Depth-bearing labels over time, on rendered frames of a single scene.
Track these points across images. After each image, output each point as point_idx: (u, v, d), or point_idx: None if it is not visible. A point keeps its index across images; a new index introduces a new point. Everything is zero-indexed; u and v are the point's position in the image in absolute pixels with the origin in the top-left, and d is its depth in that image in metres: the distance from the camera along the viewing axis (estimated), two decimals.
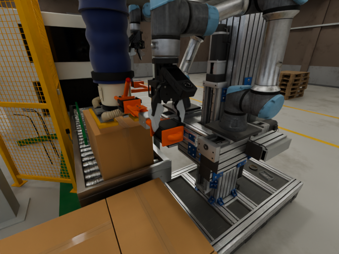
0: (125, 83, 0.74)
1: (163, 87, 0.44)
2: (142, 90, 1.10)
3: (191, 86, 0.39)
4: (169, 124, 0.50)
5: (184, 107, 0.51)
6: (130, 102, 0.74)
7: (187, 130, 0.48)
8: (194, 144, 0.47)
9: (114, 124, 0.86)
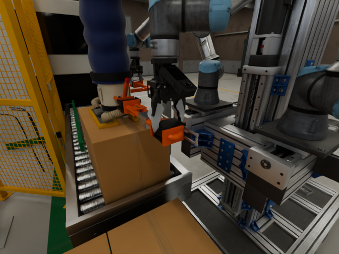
0: (124, 83, 0.74)
1: (162, 87, 0.44)
2: (141, 89, 1.09)
3: (191, 86, 0.39)
4: (169, 124, 0.50)
5: (183, 107, 0.51)
6: (129, 102, 0.74)
7: (188, 130, 0.48)
8: (194, 144, 0.47)
9: (114, 124, 0.86)
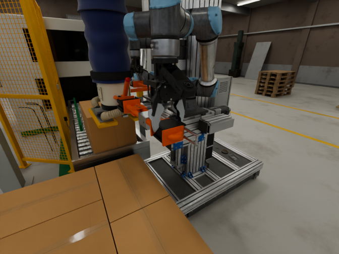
0: (125, 83, 0.74)
1: (163, 87, 0.44)
2: (141, 89, 1.09)
3: (191, 86, 0.39)
4: (169, 124, 0.50)
5: (183, 107, 0.51)
6: (129, 101, 0.74)
7: (188, 130, 0.48)
8: (194, 144, 0.47)
9: (113, 124, 0.86)
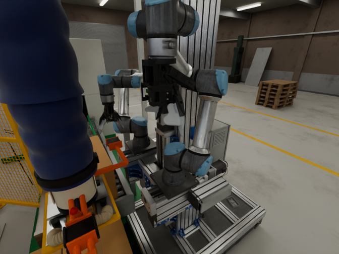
0: (71, 214, 0.50)
1: (177, 87, 0.44)
2: (114, 168, 0.86)
3: (191, 79, 0.50)
4: None
5: None
6: (77, 241, 0.50)
7: None
8: None
9: None
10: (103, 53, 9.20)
